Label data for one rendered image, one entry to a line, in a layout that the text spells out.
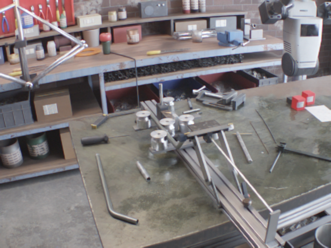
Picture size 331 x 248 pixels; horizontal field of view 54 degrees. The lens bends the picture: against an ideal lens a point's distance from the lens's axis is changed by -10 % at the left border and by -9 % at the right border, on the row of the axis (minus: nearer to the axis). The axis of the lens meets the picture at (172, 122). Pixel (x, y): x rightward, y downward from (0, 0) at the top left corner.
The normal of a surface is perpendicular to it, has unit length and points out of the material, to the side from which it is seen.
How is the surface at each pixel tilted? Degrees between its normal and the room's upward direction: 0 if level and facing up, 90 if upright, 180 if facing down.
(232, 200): 0
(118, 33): 91
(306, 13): 90
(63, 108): 89
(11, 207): 0
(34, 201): 0
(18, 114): 90
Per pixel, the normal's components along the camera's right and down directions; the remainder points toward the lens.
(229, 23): 0.33, 0.39
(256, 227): -0.04, -0.90
